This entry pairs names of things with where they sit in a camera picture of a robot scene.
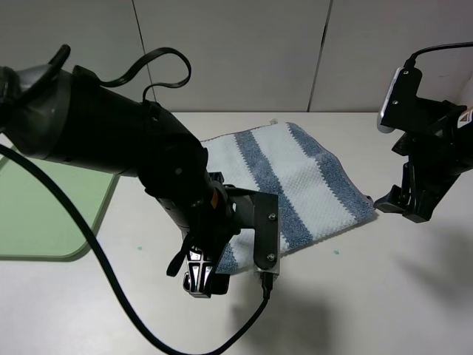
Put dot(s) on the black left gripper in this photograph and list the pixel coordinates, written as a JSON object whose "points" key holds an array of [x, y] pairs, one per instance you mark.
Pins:
{"points": [[201, 208]]}

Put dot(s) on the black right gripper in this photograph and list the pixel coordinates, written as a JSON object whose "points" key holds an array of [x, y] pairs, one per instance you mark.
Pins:
{"points": [[436, 143]]}

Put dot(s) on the blue white striped towel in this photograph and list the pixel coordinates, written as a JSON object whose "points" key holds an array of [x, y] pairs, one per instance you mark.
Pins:
{"points": [[317, 200]]}

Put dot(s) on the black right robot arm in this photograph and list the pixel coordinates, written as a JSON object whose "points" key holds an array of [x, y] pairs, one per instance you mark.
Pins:
{"points": [[437, 140]]}

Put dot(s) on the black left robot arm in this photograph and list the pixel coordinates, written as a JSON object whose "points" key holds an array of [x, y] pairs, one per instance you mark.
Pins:
{"points": [[69, 118]]}

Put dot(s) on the green plastic tray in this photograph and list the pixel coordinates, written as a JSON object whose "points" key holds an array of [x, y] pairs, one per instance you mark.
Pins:
{"points": [[35, 226]]}

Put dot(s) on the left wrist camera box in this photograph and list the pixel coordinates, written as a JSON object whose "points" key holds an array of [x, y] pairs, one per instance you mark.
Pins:
{"points": [[266, 247]]}

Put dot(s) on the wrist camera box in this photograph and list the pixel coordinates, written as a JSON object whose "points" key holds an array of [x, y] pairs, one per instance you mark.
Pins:
{"points": [[400, 99], [266, 247]]}

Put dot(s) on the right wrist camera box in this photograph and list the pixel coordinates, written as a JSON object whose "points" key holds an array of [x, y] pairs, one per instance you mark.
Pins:
{"points": [[400, 99]]}

